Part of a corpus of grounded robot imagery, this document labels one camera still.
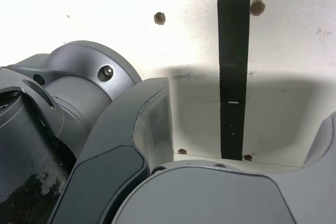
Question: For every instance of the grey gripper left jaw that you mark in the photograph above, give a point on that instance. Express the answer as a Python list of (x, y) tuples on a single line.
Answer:
[(113, 134)]

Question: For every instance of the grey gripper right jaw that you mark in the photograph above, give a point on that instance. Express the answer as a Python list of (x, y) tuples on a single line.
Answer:
[(210, 197)]

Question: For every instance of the black tape strip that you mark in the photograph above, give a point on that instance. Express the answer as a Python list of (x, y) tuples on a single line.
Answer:
[(233, 51)]

